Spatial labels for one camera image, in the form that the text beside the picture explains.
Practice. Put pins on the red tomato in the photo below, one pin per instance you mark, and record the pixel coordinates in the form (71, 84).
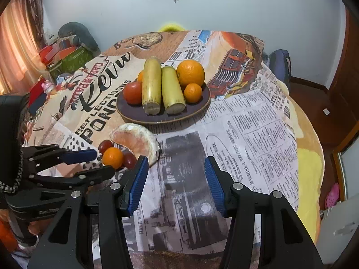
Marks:
(133, 93)

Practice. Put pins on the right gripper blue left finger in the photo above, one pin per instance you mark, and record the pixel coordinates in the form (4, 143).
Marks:
(67, 242)

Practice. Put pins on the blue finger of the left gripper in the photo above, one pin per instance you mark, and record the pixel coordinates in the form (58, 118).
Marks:
(39, 158)
(91, 177)

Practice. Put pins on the peeled pomelo piece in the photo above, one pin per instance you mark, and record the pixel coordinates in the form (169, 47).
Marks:
(138, 139)

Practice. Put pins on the orange brown curtain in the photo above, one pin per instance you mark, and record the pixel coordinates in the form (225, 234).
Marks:
(22, 37)

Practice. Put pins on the red box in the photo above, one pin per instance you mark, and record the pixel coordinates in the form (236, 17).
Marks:
(37, 99)

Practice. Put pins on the large orange front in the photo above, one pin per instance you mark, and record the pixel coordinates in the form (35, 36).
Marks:
(190, 71)

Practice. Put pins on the pink slipper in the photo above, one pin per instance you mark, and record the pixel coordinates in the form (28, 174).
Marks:
(332, 196)

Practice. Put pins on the small mandarin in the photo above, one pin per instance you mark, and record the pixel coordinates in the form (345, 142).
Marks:
(113, 157)
(192, 93)

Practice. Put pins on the dark red grape right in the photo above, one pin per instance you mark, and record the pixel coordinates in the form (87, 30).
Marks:
(130, 160)

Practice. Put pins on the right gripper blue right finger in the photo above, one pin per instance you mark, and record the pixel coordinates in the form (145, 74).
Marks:
(285, 242)

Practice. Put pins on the small mandarin front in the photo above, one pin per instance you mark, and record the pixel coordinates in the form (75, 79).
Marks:
(192, 93)

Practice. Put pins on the green storage box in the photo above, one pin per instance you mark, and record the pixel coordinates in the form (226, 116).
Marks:
(70, 59)

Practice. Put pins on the newspaper print tablecloth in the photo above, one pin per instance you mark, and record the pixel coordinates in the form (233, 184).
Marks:
(252, 127)

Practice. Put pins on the yellow chair back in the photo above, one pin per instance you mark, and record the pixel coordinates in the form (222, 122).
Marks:
(171, 27)

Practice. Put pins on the large orange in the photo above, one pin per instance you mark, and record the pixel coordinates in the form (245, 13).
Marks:
(140, 76)
(190, 71)

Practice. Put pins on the dark purple round plate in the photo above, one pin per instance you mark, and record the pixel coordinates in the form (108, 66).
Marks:
(136, 114)

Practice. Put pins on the brown wooden door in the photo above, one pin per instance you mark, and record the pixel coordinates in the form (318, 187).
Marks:
(343, 92)

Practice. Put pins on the dark blue backpack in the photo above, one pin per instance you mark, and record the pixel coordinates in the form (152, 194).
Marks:
(280, 65)

